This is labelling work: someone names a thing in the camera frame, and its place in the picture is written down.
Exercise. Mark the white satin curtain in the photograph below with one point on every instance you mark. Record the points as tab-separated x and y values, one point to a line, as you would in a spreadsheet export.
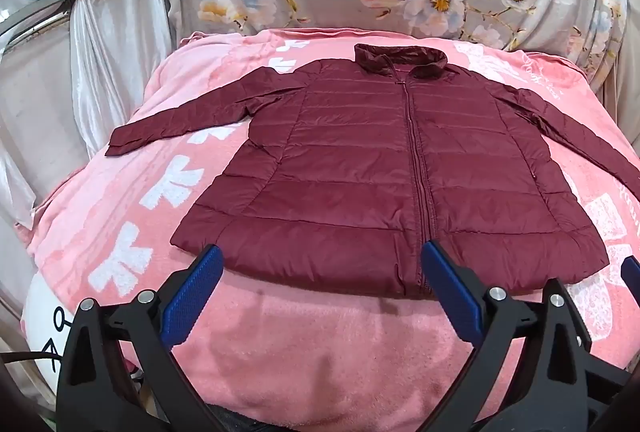
115	56

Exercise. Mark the white round cushion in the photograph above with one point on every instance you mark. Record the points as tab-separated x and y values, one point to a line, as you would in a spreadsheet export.
42	327

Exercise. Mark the maroon puffer jacket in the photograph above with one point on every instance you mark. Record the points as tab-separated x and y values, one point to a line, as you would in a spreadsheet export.
340	171

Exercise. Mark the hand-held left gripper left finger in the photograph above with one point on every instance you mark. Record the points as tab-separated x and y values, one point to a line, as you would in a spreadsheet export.
192	294

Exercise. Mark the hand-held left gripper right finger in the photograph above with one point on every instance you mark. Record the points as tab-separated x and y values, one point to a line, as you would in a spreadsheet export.
452	294

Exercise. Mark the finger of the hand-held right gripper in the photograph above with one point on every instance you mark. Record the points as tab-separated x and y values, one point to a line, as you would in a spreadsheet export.
631	272

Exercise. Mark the pink blanket with white bows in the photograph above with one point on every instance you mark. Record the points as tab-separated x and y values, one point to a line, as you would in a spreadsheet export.
300	342

